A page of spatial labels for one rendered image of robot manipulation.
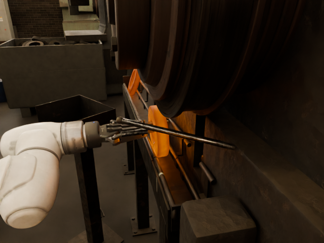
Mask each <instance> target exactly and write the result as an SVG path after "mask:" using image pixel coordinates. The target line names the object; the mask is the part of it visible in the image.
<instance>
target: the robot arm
mask: <svg viewBox="0 0 324 243"><path fill-rule="evenodd" d="M141 129H143V128H138V127H134V126H130V125H127V124H118V123H117V122H116V120H110V124H105V125H101V126H100V125H99V122H98V121H91V122H86V123H85V124H84V123H83V121H71V122H63V123H56V122H39V123H33V124H27V125H23V126H19V127H16V128H13V129H11V130H9V131H7V132H5V133H4V134H3V136H2V138H1V141H0V151H1V154H2V156H3V158H2V159H0V215H1V217H2V218H3V220H4V221H5V223H6V224H7V225H9V226H12V227H13V228H17V229H26V228H30V227H33V226H35V225H37V224H39V223H40V222H41V221H43V220H44V218H45V217H46V216H47V215H48V213H49V211H50V210H51V208H52V206H53V204H54V202H55V199H56V195H57V191H58V185H59V174H60V171H59V162H60V160H61V158H62V156H63V155H70V154H74V153H81V152H86V151H87V147H88V149H93V148H99V147H101V146H102V142H106V143H107V142H111V143H112V145H113V146H116V145H118V144H121V143H124V142H128V141H132V140H136V139H140V138H144V137H146V136H147V134H145V135H133V136H124V137H121V132H123V131H132V130H141Z"/></svg>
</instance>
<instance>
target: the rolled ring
mask: <svg viewBox="0 0 324 243"><path fill-rule="evenodd" d="M139 82H140V77H139V74H138V71H137V69H134V70H133V72H132V75H131V78H130V81H129V85H128V92H129V94H130V95H134V94H135V93H136V91H137V88H138V86H139Z"/></svg>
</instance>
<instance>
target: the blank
mask: <svg viewBox="0 0 324 243"><path fill-rule="evenodd" d="M148 121H149V122H151V121H152V123H153V125H156V126H160V127H164V128H168V125H167V120H166V118H165V117H164V116H163V115H162V114H161V113H160V111H159V110H158V108H157V105H154V106H150V107H149V109H148ZM150 139H151V144H152V146H153V148H154V151H155V153H156V155H157V157H164V156H167V155H168V153H169V135H167V134H163V133H159V132H155V131H154V132H153V133H150Z"/></svg>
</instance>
